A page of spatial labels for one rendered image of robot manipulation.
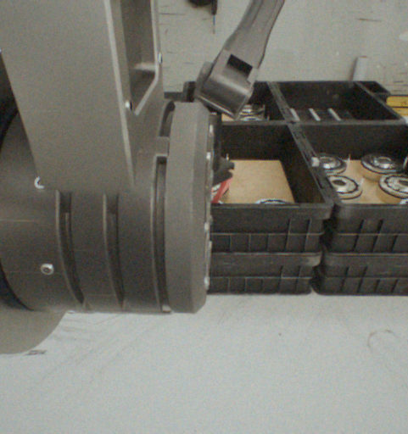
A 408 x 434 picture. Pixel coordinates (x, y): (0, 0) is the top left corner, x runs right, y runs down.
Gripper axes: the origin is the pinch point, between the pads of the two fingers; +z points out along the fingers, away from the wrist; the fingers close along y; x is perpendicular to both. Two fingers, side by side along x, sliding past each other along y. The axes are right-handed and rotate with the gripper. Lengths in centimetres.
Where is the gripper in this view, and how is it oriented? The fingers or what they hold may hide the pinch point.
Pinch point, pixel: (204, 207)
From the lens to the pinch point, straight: 72.3
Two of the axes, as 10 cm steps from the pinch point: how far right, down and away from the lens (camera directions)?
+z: -0.1, 8.1, 5.9
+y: -7.1, 4.1, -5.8
